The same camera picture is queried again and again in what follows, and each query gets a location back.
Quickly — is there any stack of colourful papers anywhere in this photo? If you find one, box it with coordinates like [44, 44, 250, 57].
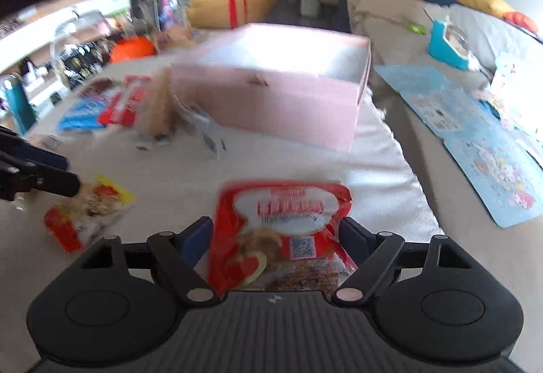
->
[161, 26, 204, 54]

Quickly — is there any colourful toy pile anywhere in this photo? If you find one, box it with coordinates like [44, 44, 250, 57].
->
[159, 0, 200, 30]

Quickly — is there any orange round ball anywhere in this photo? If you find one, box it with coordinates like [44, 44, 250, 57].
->
[110, 37, 155, 64]

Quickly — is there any yellow pillow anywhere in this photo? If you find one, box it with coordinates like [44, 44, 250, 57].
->
[450, 0, 516, 20]

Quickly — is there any dark brown snack packet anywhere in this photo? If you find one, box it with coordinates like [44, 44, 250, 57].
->
[78, 78, 125, 100]

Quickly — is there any red yellow snack packet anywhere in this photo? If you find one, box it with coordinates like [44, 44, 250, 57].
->
[44, 175, 136, 253]

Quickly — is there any blue cartoon printed sheet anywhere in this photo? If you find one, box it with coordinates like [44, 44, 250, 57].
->
[375, 64, 543, 229]

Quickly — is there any blue snack packet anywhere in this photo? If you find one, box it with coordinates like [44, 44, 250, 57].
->
[57, 95, 111, 132]

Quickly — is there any teal box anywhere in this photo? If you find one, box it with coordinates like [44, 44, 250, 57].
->
[428, 17, 482, 72]

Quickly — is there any grey sofa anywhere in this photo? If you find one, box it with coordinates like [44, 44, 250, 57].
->
[345, 0, 543, 187]

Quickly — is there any pink cardboard box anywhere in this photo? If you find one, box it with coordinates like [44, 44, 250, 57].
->
[170, 22, 373, 153]

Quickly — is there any orange pillow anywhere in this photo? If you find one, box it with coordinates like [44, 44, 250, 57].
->
[505, 12, 539, 34]

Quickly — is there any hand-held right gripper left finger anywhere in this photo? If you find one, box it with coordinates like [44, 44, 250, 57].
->
[80, 216, 215, 308]

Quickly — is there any yellow sack with red ribbon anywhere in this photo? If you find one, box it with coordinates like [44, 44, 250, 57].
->
[187, 0, 281, 30]

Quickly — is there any red striped snack packet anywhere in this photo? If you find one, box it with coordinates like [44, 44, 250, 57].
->
[98, 75, 153, 128]

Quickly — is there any clear biscuit packet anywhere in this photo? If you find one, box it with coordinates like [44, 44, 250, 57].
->
[138, 68, 227, 159]

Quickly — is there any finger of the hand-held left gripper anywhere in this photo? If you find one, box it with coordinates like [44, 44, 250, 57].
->
[0, 126, 71, 171]
[0, 159, 82, 201]

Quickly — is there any clear glass jar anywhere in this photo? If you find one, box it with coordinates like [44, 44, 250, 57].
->
[51, 11, 113, 91]

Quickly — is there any pink printed card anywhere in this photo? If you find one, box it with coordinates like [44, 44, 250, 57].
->
[492, 51, 543, 132]

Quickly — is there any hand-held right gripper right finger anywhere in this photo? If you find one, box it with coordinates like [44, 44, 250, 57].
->
[331, 217, 471, 308]

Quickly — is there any red snack packet white label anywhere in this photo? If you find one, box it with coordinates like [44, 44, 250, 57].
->
[208, 180, 359, 299]

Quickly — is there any teal bottle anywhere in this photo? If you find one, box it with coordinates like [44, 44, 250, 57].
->
[2, 74, 38, 136]

